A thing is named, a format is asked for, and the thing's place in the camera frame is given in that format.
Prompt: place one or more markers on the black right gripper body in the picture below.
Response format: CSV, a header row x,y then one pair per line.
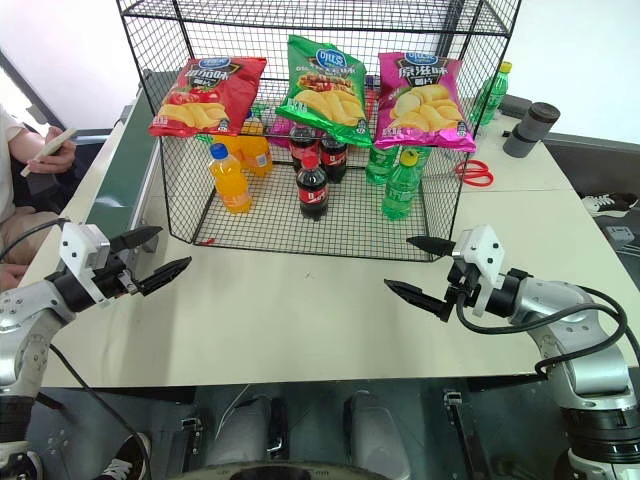
x,y
462,285

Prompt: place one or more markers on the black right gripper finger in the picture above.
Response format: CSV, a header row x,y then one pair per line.
x,y
422,299
434,245

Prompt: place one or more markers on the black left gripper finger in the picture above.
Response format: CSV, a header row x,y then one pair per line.
x,y
165,274
137,236

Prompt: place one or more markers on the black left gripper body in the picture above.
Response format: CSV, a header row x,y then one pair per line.
x,y
117,280

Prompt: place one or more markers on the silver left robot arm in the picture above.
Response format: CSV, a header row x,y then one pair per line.
x,y
30,305

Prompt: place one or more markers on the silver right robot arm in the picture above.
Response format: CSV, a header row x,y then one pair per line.
x,y
565,310

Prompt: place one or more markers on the green conveyor belt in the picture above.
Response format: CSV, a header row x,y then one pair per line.
x,y
125,165

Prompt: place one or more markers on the person's hand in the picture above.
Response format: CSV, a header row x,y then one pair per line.
x,y
55,157

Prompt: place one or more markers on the green soda bottle yellow cap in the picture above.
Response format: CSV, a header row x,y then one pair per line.
x,y
400,192
377,165
492,95

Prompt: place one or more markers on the orange soda bottle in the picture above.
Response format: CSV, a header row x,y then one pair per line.
x,y
232,185
257,157

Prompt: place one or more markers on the white smartphone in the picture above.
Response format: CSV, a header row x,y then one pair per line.
x,y
42,150

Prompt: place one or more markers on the cola bottle red cap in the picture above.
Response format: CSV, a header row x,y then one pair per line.
x,y
302,142
311,192
334,160

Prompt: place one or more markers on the magenta potato chips bag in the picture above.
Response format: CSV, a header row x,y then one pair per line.
x,y
425,100

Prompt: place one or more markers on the seated person in beige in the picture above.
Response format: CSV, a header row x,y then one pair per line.
x,y
10,165

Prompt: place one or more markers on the grey cylindrical flask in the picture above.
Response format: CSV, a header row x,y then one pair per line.
x,y
530,130

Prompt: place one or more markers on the red potato chips bag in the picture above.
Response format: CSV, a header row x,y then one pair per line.
x,y
205,100

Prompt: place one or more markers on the dark grey case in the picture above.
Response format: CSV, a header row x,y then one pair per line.
x,y
515,106

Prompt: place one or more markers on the black white sneaker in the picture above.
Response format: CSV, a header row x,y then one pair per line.
x,y
610,202
127,457

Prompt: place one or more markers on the green potato chips bag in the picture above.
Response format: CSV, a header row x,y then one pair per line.
x,y
325,85

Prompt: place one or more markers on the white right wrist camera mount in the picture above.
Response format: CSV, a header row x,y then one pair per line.
x,y
482,250

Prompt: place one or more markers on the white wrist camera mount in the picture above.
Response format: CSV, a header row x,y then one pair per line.
x,y
77,250
482,250

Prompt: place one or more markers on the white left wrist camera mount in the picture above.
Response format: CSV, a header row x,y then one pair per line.
x,y
77,250

